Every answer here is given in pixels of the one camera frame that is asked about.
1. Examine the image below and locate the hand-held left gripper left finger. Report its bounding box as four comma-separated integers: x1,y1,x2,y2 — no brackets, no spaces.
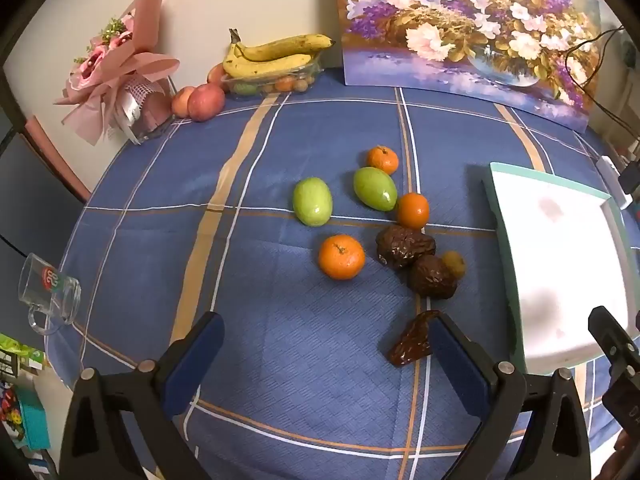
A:
59,311,226,480

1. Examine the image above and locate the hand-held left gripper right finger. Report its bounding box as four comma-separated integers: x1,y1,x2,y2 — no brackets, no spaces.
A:
427,312,593,480

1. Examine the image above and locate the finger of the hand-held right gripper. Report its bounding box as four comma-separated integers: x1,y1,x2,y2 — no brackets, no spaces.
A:
588,305,640,377

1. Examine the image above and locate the dark brown wrinkled date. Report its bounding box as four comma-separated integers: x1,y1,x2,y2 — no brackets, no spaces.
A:
406,254,459,301
376,225,437,270
388,310,443,368

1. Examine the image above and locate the white tray with green rim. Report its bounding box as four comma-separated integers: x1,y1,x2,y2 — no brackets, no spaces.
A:
482,161,640,376

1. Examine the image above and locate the small tan longan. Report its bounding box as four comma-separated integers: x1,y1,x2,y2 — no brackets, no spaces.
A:
441,251,467,280

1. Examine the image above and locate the orange tangerine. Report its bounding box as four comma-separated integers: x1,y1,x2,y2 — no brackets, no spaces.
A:
318,234,366,281
366,145,400,176
396,192,431,229

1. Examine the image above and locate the blue plaid tablecloth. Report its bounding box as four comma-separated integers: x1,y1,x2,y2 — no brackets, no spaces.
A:
44,67,640,480

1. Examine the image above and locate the white power strip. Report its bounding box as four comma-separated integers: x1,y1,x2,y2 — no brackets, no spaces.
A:
597,156,633,209

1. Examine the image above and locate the clear glass mug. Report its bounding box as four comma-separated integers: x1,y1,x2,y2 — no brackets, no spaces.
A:
18,253,82,336

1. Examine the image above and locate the teal box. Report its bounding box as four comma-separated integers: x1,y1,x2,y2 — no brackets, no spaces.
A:
15,390,51,451

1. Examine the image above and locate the green snack package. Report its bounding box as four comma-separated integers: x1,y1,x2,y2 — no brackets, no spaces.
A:
0,332,43,376

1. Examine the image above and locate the dark flat panel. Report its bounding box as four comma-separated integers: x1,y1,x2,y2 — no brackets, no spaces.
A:
0,130,81,261

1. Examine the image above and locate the peach coloured apple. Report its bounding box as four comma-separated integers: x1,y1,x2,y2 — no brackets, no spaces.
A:
171,86,197,119

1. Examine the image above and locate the clear plastic produce container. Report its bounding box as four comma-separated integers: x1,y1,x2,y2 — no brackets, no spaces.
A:
220,57,323,98

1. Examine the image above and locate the pink wrapped flower bouquet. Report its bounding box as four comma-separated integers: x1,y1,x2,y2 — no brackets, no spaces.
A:
54,0,181,147

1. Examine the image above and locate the flower painting canvas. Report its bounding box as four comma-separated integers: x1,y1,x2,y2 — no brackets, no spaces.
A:
331,0,601,135

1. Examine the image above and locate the black cable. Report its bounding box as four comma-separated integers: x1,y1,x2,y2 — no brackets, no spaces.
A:
565,25,640,136

